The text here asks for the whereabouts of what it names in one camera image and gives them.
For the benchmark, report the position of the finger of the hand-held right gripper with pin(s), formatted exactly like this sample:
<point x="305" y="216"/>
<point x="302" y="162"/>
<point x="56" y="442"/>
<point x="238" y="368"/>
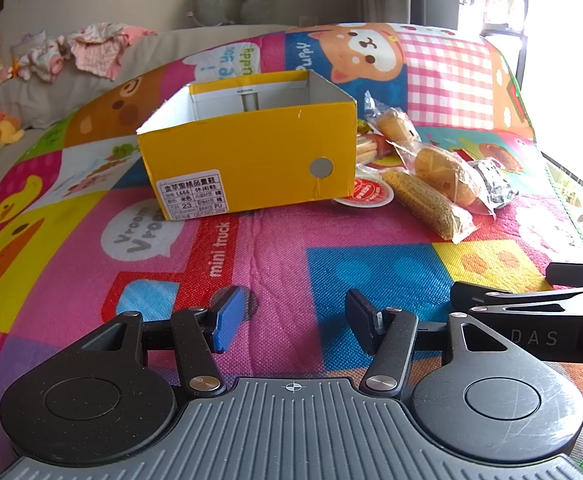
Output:
<point x="501" y="297"/>
<point x="579" y="274"/>

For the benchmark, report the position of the small cake packet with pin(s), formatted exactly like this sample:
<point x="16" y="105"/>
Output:
<point x="394" y="125"/>

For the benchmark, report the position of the packaged corn cob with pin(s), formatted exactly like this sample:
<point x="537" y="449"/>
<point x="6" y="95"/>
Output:
<point x="421" y="200"/>

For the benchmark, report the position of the colourful cartoon play mat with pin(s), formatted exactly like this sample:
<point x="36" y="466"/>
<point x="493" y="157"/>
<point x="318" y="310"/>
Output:
<point x="321" y="245"/>

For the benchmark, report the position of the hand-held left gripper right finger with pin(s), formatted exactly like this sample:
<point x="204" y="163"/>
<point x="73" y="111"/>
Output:
<point x="357" y="320"/>

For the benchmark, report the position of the yellow cardboard shoe box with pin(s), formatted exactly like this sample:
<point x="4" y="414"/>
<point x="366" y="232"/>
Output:
<point x="246" y="160"/>

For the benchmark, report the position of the black white snack packet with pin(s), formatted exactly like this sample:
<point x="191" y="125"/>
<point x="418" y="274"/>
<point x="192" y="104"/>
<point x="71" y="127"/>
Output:
<point x="491" y="180"/>

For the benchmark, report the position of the red biscuit stick packet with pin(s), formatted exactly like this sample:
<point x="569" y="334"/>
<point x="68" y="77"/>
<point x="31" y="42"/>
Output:
<point x="369" y="147"/>

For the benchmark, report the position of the black drying rack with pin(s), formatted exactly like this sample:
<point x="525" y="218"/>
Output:
<point x="501" y="30"/>

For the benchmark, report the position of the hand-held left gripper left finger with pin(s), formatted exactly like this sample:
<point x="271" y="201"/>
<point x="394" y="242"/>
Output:
<point x="229" y="322"/>

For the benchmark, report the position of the round bread packet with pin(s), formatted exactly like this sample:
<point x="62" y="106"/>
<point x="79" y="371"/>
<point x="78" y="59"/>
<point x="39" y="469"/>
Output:
<point x="439" y="167"/>

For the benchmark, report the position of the pink baby clothes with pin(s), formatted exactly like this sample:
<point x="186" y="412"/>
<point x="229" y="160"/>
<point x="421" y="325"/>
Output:
<point x="101" y="47"/>

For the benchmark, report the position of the wall outlet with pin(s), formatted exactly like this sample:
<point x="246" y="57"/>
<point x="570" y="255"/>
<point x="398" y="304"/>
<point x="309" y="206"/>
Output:
<point x="307" y="20"/>

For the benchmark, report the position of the round red white lid cup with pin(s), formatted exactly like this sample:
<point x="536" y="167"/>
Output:
<point x="366" y="191"/>

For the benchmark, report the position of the beige sofa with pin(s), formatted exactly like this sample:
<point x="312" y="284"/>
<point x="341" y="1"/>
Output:
<point x="36" y="105"/>

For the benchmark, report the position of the white floral baby clothes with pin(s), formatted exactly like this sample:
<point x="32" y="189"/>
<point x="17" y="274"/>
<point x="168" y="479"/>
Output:
<point x="36" y="57"/>

